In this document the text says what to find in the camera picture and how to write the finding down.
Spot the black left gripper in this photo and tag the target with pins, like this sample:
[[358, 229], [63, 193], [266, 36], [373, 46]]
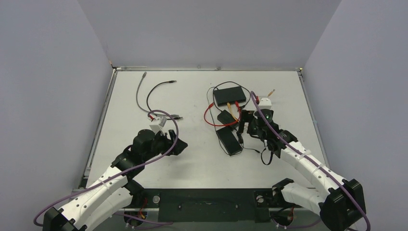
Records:
[[179, 145]]

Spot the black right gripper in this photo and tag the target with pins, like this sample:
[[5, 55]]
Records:
[[250, 121]]

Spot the ribbed black network switch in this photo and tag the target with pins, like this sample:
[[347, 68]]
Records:
[[229, 141]]

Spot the black Mercury switch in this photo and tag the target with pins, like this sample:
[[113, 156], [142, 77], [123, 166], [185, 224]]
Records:
[[229, 95]]

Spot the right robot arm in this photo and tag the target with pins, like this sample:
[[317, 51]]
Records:
[[339, 202]]

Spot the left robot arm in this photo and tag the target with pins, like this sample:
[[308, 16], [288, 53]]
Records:
[[116, 187]]

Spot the black power brick adapter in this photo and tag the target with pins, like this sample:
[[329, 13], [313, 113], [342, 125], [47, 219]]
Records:
[[226, 118]]

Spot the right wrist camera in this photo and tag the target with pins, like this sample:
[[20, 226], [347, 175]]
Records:
[[264, 103]]

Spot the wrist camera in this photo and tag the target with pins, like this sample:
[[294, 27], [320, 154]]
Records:
[[157, 125], [264, 103]]

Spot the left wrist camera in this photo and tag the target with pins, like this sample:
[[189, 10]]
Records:
[[157, 125]]

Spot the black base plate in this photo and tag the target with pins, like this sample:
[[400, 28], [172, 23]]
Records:
[[212, 205]]

